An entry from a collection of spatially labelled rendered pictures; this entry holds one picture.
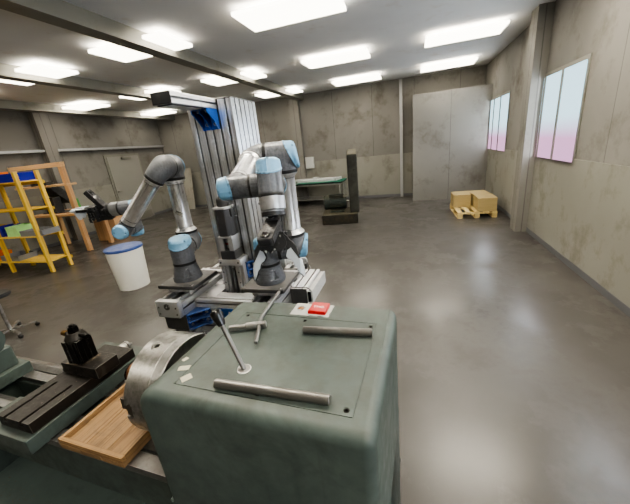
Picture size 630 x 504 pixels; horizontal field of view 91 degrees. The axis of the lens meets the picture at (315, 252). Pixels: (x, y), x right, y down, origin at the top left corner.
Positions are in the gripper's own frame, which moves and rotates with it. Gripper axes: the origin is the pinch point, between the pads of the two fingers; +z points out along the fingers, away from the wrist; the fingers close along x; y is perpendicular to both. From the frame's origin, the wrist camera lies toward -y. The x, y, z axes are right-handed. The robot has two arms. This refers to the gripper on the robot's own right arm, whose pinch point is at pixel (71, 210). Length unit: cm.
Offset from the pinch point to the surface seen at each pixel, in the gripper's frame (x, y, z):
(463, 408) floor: -41, 154, -215
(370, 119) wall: 824, 35, -382
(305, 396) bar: -126, 14, -116
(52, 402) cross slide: -83, 50, -20
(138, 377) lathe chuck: -102, 26, -67
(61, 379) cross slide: -70, 52, -14
